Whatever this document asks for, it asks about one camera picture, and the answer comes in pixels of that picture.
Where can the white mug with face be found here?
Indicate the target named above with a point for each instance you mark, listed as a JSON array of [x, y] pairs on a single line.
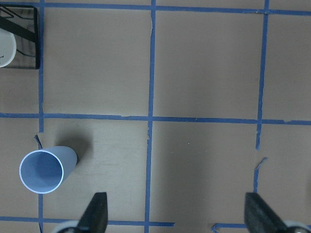
[[8, 47]]

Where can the light blue plastic cup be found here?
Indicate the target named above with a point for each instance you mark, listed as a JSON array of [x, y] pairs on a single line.
[[43, 171]]

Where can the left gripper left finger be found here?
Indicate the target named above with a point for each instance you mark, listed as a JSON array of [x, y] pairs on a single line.
[[95, 217]]

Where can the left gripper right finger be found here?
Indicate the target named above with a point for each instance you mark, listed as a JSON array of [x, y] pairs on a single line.
[[259, 217]]

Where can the black wire mug rack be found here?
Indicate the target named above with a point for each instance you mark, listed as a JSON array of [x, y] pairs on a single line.
[[23, 22]]

